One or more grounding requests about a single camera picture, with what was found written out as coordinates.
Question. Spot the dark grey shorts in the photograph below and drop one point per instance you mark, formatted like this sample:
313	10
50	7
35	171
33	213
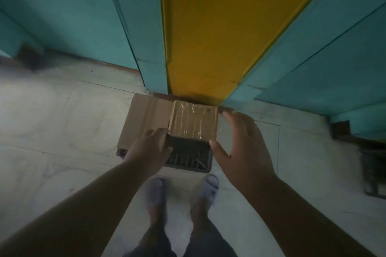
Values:
211	244

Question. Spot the person's leg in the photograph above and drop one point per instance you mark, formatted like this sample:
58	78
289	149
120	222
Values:
202	217
155	223

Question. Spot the black flat tray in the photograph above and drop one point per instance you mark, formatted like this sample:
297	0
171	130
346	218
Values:
190	154

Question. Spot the person's left forearm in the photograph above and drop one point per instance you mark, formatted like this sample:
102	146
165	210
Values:
84	214

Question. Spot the person's right leg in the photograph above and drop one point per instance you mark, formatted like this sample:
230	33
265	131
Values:
202	217

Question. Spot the small taped cardboard box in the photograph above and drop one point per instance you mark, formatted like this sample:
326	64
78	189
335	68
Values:
193	118

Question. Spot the person's right hand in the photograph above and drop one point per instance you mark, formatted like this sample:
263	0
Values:
250	160

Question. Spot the person's left hand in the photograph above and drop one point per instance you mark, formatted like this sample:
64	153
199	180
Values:
147	157

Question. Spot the person's right forearm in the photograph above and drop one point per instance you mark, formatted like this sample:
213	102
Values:
301	220

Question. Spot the person's left leg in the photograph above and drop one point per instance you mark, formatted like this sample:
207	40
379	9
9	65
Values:
155	223

